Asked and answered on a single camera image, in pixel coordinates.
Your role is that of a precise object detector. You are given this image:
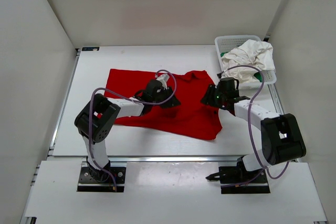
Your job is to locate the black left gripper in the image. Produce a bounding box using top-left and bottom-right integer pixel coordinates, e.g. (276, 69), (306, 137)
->
(151, 86), (181, 109)

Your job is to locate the red t-shirt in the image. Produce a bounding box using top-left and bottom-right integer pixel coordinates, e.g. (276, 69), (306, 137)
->
(106, 69), (222, 141)

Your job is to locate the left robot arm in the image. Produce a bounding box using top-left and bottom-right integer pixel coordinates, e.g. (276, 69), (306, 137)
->
(74, 73), (181, 184)

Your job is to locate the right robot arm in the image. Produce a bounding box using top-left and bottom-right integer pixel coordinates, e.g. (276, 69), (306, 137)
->
(201, 77), (307, 182)

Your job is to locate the green t-shirt in basket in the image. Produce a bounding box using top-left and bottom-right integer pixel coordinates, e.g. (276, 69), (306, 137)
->
(254, 72), (264, 82)

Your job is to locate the white plastic basket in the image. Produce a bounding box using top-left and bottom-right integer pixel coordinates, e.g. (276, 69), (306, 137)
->
(215, 35), (277, 89)

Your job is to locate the white crumpled t-shirt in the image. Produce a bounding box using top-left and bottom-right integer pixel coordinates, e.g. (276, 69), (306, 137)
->
(221, 39), (276, 84)

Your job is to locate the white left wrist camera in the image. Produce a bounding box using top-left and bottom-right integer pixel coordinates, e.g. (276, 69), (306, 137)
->
(156, 73), (170, 89)

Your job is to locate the aluminium table edge rail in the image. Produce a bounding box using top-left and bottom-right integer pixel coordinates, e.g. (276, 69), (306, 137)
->
(47, 155), (300, 164)

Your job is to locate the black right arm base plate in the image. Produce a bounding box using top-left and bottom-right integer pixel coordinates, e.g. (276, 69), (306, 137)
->
(205, 166), (270, 195)

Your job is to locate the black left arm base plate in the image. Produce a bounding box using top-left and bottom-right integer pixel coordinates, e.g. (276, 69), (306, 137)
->
(77, 163), (127, 193)

